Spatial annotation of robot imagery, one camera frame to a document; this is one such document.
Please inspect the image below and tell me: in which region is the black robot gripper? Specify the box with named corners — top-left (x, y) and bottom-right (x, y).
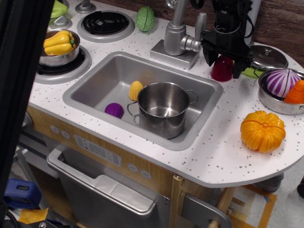
top-left (201, 0), bottom-right (253, 79)

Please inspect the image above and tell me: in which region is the dark red toy sweet potato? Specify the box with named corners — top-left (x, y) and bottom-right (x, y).
top-left (210, 55), bottom-right (234, 82)

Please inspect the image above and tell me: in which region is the steel pot lid right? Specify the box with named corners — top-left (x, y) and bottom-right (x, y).
top-left (251, 45), bottom-right (288, 69)

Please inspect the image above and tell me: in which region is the steel pot in sink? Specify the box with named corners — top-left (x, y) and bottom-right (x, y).
top-left (129, 82), bottom-right (199, 139)

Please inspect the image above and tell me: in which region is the grey sink basin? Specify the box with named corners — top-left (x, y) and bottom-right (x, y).
top-left (63, 52), bottom-right (223, 150)

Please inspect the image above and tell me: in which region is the steel pot on stove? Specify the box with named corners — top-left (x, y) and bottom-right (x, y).
top-left (39, 29), bottom-right (80, 67)

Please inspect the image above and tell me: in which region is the light green plate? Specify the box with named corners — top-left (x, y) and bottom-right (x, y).
top-left (242, 67), bottom-right (265, 78)

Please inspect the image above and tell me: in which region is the silver toy faucet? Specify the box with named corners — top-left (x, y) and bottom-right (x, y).
top-left (150, 0), bottom-right (207, 70)

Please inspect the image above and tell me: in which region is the purple white toy onion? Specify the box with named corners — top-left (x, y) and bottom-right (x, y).
top-left (266, 68), bottom-right (301, 98)

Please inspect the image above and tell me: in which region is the steel pan right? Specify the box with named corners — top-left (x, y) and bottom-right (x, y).
top-left (258, 68), bottom-right (304, 115)

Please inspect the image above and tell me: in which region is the orange toy carrot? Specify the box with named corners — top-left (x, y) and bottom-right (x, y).
top-left (284, 80), bottom-right (304, 105)

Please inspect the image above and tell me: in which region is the orange toy pumpkin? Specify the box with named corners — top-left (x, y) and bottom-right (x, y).
top-left (240, 111), bottom-right (286, 153)

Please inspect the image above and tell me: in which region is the green toy cabbage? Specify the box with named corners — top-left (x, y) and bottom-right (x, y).
top-left (136, 6), bottom-right (155, 32)

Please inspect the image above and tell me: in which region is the yellow toy corn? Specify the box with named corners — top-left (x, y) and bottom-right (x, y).
top-left (129, 81), bottom-right (143, 101)

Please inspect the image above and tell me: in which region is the purple toy eggplant piece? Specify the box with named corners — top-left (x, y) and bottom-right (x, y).
top-left (105, 103), bottom-right (124, 119)

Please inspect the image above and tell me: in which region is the black coil burner rear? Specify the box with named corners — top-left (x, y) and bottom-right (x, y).
top-left (77, 11), bottom-right (135, 43)

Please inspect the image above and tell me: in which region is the silver stove knob rear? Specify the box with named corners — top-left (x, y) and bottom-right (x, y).
top-left (75, 0), bottom-right (96, 14)

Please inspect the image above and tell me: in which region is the silver stove knob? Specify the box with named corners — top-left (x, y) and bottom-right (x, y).
top-left (75, 0), bottom-right (96, 14)
top-left (49, 15), bottom-right (73, 29)

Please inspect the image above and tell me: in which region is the yellow toy bell pepper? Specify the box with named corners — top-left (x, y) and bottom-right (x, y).
top-left (43, 30), bottom-right (76, 56)

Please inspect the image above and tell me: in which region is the black front stove burner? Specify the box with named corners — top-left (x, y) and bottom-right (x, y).
top-left (34, 47), bottom-right (91, 85)

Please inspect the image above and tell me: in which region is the silver stove knob middle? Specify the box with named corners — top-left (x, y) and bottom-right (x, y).
top-left (49, 15), bottom-right (73, 29)

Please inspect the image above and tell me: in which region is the green cutting board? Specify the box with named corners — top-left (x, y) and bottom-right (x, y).
top-left (50, 0), bottom-right (68, 19)

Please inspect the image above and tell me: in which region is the grey dishwasher door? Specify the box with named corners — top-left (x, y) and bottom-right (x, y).
top-left (47, 149), bottom-right (170, 228)

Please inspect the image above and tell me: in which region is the black foreground pole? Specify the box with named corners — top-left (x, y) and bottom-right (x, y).
top-left (0, 0), bottom-right (56, 216)

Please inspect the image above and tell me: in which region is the silver oven knob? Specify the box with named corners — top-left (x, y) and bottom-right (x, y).
top-left (22, 112), bottom-right (33, 127)

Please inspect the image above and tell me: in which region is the blue clamp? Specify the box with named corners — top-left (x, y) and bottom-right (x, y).
top-left (3, 179), bottom-right (42, 209)

